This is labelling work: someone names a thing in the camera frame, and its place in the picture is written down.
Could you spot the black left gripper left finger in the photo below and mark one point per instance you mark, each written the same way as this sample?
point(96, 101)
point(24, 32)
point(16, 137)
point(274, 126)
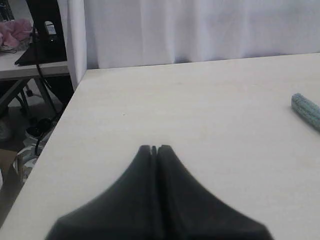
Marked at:
point(127, 210)

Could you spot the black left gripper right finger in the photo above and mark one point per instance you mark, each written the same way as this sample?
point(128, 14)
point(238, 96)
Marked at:
point(191, 212)

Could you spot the green knitted scarf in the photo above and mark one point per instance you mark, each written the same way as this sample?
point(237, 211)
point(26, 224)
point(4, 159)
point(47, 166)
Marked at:
point(306, 109)

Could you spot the cardboard box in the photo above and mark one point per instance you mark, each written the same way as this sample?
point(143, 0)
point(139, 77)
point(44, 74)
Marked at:
point(10, 179)

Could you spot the grey side table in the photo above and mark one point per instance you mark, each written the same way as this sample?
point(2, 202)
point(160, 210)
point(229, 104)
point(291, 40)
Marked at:
point(22, 74)

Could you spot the white curtain backdrop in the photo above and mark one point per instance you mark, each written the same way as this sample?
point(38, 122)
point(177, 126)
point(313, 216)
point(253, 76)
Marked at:
point(102, 34)

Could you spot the black monitor stand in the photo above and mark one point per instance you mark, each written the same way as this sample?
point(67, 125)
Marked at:
point(49, 43)

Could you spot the pink cloth pile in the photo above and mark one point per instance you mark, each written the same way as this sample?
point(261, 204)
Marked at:
point(13, 32)

